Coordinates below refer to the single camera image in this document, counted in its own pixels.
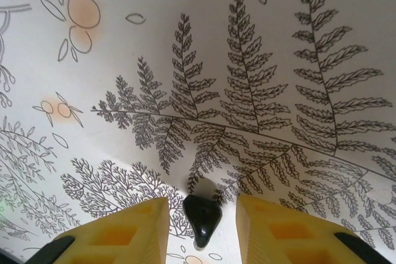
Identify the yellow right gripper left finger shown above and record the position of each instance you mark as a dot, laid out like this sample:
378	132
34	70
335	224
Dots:
123	236

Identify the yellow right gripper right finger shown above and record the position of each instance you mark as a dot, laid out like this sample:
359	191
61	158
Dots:
294	236

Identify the floral printed tablecloth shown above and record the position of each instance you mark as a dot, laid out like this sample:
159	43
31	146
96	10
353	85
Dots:
198	60

